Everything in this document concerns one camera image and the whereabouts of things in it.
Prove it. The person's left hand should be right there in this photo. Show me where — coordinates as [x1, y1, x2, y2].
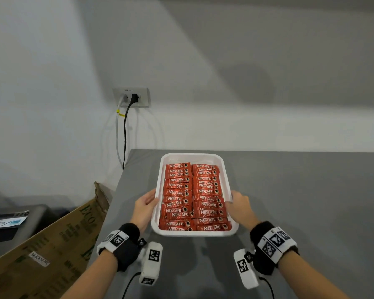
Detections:
[130, 188, 160, 235]

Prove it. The person's right hand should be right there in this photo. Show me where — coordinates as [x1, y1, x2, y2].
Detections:
[225, 190, 262, 232]

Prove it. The pile of red Nescafe sachets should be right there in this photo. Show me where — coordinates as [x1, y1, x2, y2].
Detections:
[158, 162, 233, 232]

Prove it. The white plastic tray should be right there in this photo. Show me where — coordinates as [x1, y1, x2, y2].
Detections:
[150, 153, 240, 237]

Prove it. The person's right forearm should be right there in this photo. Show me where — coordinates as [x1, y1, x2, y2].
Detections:
[277, 249, 351, 299]

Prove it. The person's left forearm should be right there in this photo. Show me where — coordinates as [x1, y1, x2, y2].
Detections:
[61, 249, 118, 299]

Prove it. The black left wristband with markers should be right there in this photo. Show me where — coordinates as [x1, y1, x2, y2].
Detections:
[96, 223, 141, 273]

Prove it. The black wristband with markers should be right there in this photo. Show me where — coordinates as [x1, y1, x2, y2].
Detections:
[249, 221, 300, 276]
[96, 223, 141, 273]

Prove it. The black right wristband with markers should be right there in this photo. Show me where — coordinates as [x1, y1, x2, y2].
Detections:
[249, 221, 300, 276]

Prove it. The brown cardboard box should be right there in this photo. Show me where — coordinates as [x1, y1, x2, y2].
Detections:
[0, 181, 110, 299]

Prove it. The dark grey printer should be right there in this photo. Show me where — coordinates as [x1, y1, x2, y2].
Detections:
[0, 204, 58, 262]

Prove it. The flat black device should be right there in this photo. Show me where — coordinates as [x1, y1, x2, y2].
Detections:
[0, 210, 30, 219]

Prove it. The white and blue packet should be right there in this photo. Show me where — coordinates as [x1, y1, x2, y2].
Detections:
[0, 216, 29, 230]

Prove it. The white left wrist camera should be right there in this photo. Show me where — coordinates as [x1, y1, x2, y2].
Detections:
[138, 241, 164, 286]

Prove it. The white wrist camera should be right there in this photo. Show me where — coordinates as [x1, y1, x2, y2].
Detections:
[233, 248, 260, 290]
[138, 241, 164, 286]

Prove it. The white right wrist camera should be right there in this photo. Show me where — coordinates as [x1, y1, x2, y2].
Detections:
[233, 248, 260, 290]

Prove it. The black left camera cable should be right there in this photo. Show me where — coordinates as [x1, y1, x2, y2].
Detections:
[121, 272, 142, 299]

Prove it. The black camera cable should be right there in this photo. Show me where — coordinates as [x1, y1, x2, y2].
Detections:
[258, 276, 276, 299]
[121, 272, 142, 299]

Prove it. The black power cable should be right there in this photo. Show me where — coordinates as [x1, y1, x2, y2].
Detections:
[122, 102, 134, 169]

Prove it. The black right camera cable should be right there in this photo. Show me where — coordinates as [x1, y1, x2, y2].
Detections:
[258, 276, 276, 299]

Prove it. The white power cable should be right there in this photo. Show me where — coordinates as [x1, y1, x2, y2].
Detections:
[115, 95, 127, 168]

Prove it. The grey wall socket plate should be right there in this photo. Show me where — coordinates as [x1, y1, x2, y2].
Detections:
[113, 87, 152, 108]

